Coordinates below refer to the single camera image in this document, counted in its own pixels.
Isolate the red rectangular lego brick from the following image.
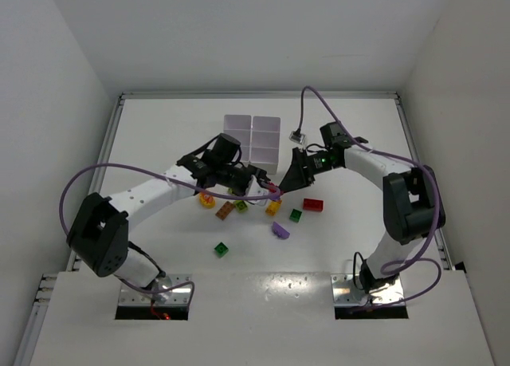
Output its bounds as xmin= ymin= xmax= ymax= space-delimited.
xmin=303 ymin=198 xmax=324 ymax=212

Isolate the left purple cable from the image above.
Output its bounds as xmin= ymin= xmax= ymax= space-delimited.
xmin=58 ymin=163 xmax=284 ymax=303

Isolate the metal base plate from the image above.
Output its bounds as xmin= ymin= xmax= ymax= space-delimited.
xmin=331 ymin=274 xmax=405 ymax=308
xmin=118 ymin=274 xmax=195 ymax=308

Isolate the lime green square lego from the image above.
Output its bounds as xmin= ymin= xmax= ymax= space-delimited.
xmin=233 ymin=200 xmax=248 ymax=213

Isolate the dark green square lego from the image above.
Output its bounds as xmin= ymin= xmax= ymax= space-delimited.
xmin=289 ymin=209 xmax=302 ymax=223

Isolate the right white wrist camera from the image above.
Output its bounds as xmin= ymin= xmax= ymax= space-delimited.
xmin=289 ymin=129 xmax=306 ymax=146

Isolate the brown lego plate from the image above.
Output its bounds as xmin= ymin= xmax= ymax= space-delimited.
xmin=215 ymin=201 xmax=235 ymax=221

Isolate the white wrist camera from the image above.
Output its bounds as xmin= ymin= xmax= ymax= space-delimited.
xmin=245 ymin=175 xmax=269 ymax=203
xmin=289 ymin=129 xmax=306 ymax=146

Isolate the yellow lego brick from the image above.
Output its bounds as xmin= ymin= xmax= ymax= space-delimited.
xmin=265 ymin=199 xmax=282 ymax=217

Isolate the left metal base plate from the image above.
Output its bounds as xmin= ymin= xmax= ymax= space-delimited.
xmin=118 ymin=274 xmax=195 ymax=308

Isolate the orange printed round lego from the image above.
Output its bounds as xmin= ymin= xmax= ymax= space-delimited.
xmin=198 ymin=192 xmax=216 ymax=209

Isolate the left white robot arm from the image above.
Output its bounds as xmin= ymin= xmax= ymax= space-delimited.
xmin=66 ymin=133 xmax=271 ymax=295

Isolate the purple arch lego with red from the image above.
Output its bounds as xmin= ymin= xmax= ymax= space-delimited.
xmin=267 ymin=183 xmax=282 ymax=202

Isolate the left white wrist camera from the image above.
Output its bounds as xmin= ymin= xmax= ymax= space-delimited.
xmin=245 ymin=175 xmax=269 ymax=203

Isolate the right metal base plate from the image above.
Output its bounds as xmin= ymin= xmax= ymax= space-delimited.
xmin=331 ymin=274 xmax=405 ymax=308

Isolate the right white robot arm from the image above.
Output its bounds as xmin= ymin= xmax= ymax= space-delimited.
xmin=279 ymin=122 xmax=445 ymax=293

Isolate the white six-compartment container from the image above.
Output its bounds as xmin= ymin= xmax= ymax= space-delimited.
xmin=223 ymin=114 xmax=281 ymax=175

